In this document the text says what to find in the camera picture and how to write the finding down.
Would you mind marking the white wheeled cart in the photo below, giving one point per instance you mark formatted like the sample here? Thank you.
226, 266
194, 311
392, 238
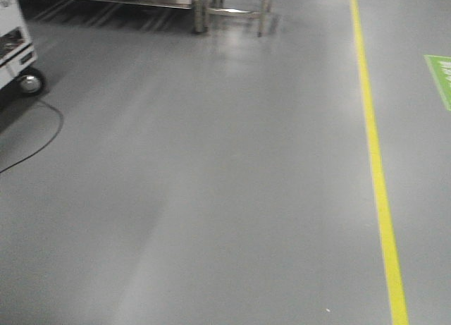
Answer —
18, 75

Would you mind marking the stainless steel table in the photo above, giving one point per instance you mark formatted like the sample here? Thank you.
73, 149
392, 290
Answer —
217, 8

